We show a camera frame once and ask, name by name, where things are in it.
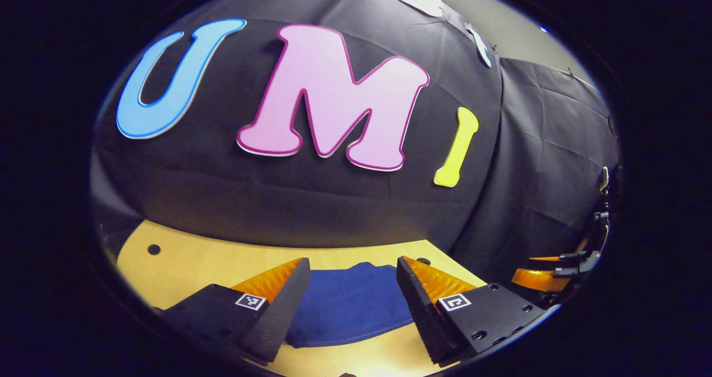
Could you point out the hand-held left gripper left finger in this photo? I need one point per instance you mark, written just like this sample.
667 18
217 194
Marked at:
283 316

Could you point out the blue jeans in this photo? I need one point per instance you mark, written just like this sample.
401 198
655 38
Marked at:
350 304

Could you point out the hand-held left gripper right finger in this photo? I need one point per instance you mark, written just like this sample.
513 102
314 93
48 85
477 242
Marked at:
423 310

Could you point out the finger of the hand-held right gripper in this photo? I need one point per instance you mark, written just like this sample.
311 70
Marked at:
539 279
556 258

